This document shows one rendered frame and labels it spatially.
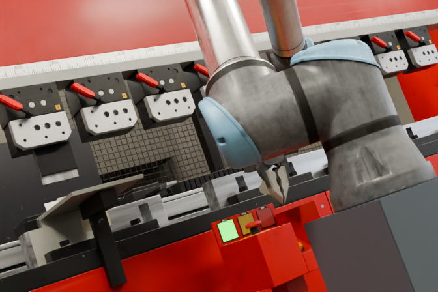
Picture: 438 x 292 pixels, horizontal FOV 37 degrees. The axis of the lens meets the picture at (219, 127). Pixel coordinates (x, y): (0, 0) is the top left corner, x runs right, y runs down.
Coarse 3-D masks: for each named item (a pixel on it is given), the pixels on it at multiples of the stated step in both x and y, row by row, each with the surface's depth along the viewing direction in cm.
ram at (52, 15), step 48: (0, 0) 176; (48, 0) 183; (96, 0) 191; (144, 0) 200; (240, 0) 220; (336, 0) 244; (384, 0) 258; (432, 0) 275; (0, 48) 171; (48, 48) 178; (96, 48) 186
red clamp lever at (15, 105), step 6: (0, 96) 163; (6, 96) 164; (0, 102) 164; (6, 102) 163; (12, 102) 164; (18, 102) 165; (12, 108) 165; (18, 108) 164; (24, 108) 165; (30, 108) 165; (30, 114) 165
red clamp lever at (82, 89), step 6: (72, 84) 175; (78, 84) 175; (78, 90) 175; (84, 90) 175; (90, 90) 176; (90, 96) 176; (96, 96) 177; (102, 96) 177; (96, 102) 178; (102, 102) 177
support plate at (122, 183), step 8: (136, 176) 152; (104, 184) 148; (112, 184) 149; (120, 184) 151; (128, 184) 156; (72, 192) 143; (80, 192) 144; (88, 192) 146; (120, 192) 165; (64, 200) 148; (72, 200) 149; (80, 200) 154; (56, 208) 153; (64, 208) 157; (72, 208) 163; (40, 216) 163; (48, 216) 162
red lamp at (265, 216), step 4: (268, 208) 167; (260, 212) 165; (264, 212) 166; (268, 212) 166; (260, 216) 165; (264, 216) 165; (268, 216) 166; (272, 216) 167; (260, 220) 164; (264, 220) 165; (268, 220) 166; (272, 220) 166; (264, 224) 165; (268, 224) 165; (272, 224) 166
